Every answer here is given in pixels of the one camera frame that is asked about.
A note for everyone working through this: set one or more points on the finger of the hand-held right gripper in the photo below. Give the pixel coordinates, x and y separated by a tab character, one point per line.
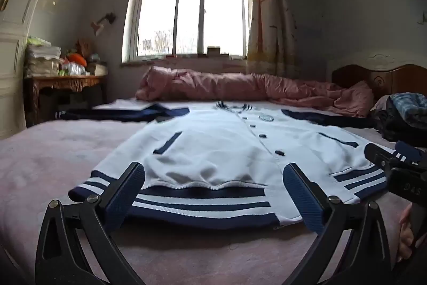
378	153

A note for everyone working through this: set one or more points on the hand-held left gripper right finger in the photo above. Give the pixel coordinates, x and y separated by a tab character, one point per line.
302	198

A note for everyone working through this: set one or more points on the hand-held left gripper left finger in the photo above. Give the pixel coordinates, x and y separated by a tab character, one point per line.
125	198

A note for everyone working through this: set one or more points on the white and navy striped jacket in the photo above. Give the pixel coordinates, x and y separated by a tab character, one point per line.
206	144

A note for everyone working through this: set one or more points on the pile of dark clothes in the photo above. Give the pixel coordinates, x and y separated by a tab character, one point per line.
393	128

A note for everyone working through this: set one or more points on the person's right hand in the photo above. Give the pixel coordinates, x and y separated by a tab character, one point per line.
405	231

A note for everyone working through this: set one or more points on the blue plaid cloth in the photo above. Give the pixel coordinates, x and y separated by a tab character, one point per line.
412	108

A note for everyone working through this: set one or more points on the wooden bed headboard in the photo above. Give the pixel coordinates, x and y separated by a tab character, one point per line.
400	78

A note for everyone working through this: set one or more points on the carved wooden table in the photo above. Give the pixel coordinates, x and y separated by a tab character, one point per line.
66	83

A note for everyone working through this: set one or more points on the pink quilt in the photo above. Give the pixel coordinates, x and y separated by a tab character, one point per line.
233	88

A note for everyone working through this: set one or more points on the stack of books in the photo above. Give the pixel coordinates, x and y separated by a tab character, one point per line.
97	68

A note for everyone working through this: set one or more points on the clear plastic bags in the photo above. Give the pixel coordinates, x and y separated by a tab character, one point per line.
73	69

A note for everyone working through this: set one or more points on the orange toy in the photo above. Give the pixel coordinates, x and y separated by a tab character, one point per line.
76	59

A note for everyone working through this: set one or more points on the stack of folded linens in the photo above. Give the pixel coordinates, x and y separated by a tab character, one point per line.
41	58

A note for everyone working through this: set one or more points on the patterned cream curtain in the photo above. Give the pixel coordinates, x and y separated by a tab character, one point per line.
270	21

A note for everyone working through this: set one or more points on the small box on windowsill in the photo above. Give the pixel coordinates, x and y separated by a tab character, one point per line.
213	50

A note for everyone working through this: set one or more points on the white cabinet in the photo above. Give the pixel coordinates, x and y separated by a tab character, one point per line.
13	54

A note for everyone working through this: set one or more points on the white framed window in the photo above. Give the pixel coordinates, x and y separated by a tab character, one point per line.
190	4

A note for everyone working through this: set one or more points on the wall hook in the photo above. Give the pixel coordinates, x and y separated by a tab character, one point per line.
103	23

